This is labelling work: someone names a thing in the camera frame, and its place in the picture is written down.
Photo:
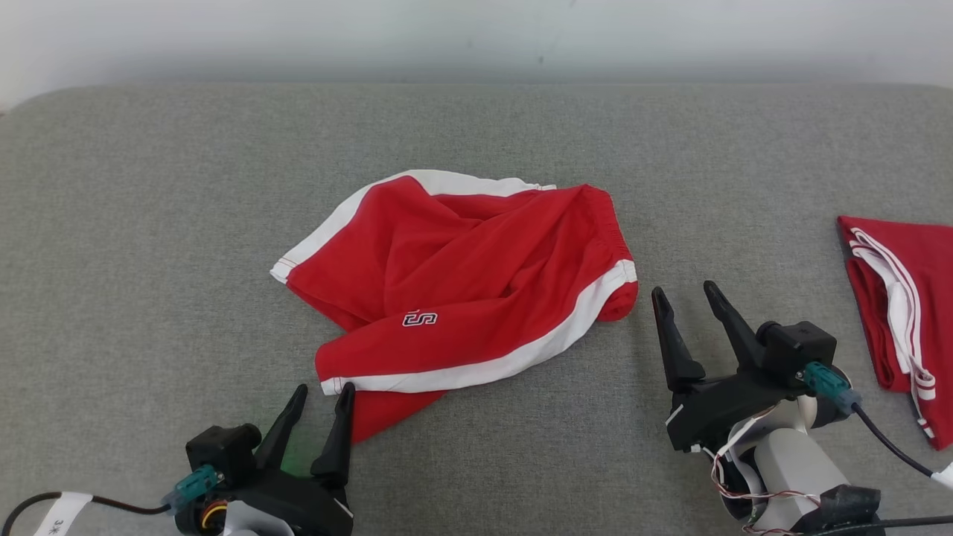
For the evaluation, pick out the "grey fabric sofa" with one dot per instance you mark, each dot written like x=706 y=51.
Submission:
x=149 y=260

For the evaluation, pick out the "red shorts white side stripes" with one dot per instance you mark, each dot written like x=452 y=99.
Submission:
x=476 y=283

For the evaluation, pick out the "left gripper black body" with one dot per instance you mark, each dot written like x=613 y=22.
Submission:
x=305 y=506

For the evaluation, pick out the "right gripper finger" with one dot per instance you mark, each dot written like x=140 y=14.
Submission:
x=676 y=350
x=737 y=335

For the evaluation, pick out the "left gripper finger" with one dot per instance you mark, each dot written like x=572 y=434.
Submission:
x=336 y=447
x=283 y=432

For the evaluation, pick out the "red jersey shirt white sleeves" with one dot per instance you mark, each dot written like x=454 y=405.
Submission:
x=931 y=298

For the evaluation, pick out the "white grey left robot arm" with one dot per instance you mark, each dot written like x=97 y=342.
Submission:
x=253 y=522

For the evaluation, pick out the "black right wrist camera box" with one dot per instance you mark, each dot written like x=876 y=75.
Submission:
x=800 y=350

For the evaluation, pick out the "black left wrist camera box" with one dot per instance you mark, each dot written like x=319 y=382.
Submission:
x=220 y=450

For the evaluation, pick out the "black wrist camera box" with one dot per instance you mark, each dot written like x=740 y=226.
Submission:
x=220 y=450
x=800 y=350

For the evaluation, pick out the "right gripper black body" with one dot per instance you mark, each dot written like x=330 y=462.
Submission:
x=715 y=409

